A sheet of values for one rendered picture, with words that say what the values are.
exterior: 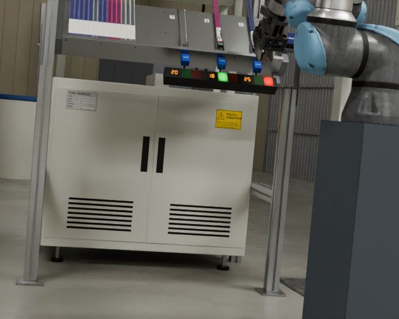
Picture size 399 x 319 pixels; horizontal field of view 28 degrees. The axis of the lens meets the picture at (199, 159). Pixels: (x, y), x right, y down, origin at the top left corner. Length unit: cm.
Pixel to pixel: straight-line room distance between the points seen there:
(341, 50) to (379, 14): 517
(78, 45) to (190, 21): 37
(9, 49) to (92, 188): 895
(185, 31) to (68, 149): 56
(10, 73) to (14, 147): 608
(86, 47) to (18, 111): 315
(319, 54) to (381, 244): 46
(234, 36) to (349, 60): 69
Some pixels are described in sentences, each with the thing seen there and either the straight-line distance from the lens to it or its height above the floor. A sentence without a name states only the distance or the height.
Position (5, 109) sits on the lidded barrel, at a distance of 551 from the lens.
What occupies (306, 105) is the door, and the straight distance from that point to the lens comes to 780.
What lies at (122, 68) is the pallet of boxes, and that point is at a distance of 609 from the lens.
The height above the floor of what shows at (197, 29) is 80.
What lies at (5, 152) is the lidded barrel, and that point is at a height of 18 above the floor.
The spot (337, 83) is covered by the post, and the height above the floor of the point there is 68.
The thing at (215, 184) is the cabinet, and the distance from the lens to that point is 272.
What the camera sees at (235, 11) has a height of 95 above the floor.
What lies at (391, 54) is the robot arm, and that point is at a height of 71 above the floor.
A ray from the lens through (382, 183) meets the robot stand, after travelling 188.
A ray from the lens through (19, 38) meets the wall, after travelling 1159.
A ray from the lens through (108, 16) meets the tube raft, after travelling 244.
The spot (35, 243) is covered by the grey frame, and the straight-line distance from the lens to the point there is 239.
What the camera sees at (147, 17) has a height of 82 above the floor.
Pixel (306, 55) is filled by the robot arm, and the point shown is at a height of 69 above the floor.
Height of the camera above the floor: 53
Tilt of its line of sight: 3 degrees down
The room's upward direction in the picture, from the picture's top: 5 degrees clockwise
